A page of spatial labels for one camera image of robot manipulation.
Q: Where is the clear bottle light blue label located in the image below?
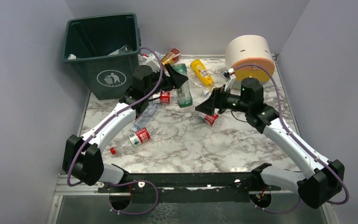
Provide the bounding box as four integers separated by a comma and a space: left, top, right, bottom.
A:
67, 54, 77, 60

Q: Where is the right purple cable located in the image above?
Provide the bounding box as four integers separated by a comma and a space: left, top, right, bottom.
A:
228, 64, 350, 215

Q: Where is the small white cap bottle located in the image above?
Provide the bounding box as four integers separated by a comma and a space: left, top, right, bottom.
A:
202, 89, 210, 97

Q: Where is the clear bottle red green label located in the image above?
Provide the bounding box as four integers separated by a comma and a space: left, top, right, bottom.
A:
110, 125, 156, 154

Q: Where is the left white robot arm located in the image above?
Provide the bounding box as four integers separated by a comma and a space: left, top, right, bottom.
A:
62, 64, 188, 186

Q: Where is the cream cylindrical drum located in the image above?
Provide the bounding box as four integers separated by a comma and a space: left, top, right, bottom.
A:
225, 35, 275, 89

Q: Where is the green tinted plastic bottle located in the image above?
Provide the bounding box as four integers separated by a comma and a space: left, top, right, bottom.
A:
173, 63, 193, 109

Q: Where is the amber red-label bottle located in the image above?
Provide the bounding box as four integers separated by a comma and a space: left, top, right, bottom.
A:
161, 48, 181, 65

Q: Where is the yellow plastic bottle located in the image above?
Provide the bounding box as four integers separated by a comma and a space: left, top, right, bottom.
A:
190, 59, 214, 87

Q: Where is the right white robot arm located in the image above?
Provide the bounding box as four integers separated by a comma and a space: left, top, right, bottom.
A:
195, 78, 345, 209

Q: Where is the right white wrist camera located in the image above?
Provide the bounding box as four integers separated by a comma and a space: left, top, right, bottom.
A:
221, 68, 236, 92

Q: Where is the aluminium frame rail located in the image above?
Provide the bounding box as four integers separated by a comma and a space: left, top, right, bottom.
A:
54, 175, 98, 196

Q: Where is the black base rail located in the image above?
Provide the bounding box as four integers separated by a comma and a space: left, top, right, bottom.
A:
98, 172, 280, 203

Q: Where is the clear bottle dark green label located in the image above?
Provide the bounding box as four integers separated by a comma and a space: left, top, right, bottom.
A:
108, 44, 133, 56

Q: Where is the clear bottle red cap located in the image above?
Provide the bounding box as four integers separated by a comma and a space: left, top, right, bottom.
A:
149, 91, 177, 105

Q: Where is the clear bottle red white label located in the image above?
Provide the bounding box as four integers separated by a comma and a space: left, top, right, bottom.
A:
198, 112, 223, 127

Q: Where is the dark green trash bin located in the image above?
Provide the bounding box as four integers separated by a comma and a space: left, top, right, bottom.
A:
62, 13, 141, 100

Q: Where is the crushed clear blue bottle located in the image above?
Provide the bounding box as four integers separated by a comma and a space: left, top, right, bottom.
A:
131, 103, 158, 132

